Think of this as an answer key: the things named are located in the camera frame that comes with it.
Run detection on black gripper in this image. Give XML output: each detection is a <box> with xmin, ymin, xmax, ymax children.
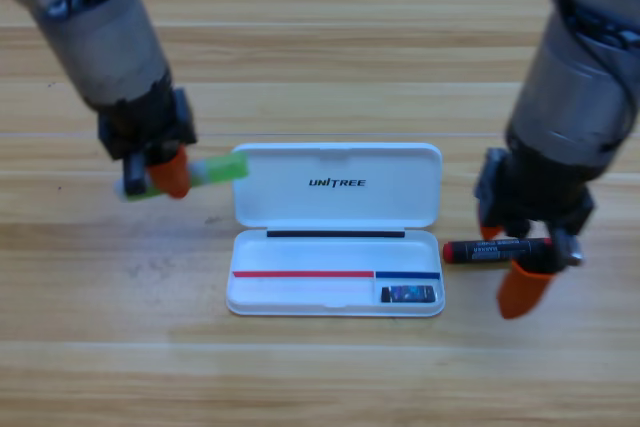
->
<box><xmin>473</xmin><ymin>139</ymin><xmax>596</xmax><ymax>321</ymax></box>
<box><xmin>89</xmin><ymin>79</ymin><xmax>198</xmax><ymax>200</ymax></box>

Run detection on red and black marker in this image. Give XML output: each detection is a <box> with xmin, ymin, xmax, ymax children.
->
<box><xmin>442</xmin><ymin>236</ymin><xmax>555</xmax><ymax>266</ymax></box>

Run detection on green highlighter pen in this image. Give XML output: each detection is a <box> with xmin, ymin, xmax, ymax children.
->
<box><xmin>113</xmin><ymin>151</ymin><xmax>250</xmax><ymax>203</ymax></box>

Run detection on black eraser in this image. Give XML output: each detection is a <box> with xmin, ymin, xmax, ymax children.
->
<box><xmin>380</xmin><ymin>285</ymin><xmax>437</xmax><ymax>304</ymax></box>

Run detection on white Unitree pencil case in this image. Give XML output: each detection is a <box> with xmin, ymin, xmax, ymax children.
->
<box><xmin>225</xmin><ymin>141</ymin><xmax>446</xmax><ymax>318</ymax></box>

